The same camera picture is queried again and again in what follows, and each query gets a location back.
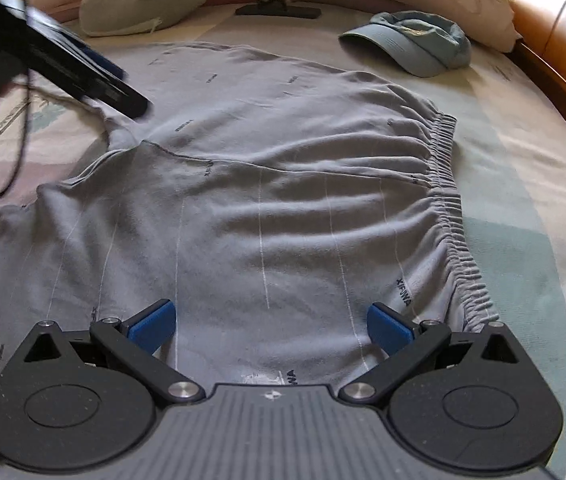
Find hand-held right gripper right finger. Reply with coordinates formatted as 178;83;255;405
339;302;534;406

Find black flat bar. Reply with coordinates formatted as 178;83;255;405
235;2;323;20

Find blue cap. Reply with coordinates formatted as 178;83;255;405
339;10;472;79

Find grey pants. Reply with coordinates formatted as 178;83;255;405
0;42;502;389

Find wooden headboard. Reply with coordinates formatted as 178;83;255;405
463;0;566;183

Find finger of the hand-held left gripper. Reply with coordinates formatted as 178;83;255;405
25;6;128;83
25;27;152;120

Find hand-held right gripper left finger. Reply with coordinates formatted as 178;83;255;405
23;299;204;407

